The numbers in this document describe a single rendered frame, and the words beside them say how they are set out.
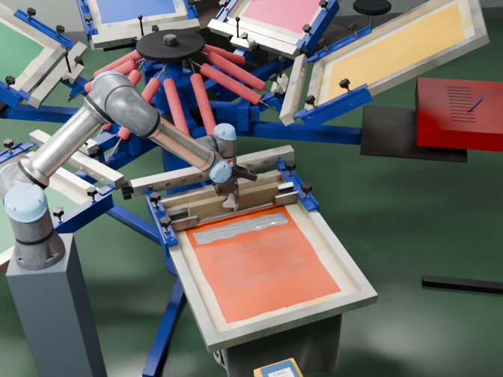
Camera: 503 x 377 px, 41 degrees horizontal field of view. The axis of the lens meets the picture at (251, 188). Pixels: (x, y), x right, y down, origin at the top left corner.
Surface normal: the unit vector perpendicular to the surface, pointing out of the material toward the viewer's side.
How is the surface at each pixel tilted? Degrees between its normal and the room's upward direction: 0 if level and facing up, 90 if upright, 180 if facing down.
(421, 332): 0
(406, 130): 0
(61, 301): 90
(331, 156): 0
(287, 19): 32
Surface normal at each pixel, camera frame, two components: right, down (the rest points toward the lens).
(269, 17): -0.36, -0.43
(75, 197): -0.02, -0.80
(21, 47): 0.51, -0.63
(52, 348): 0.09, 0.59
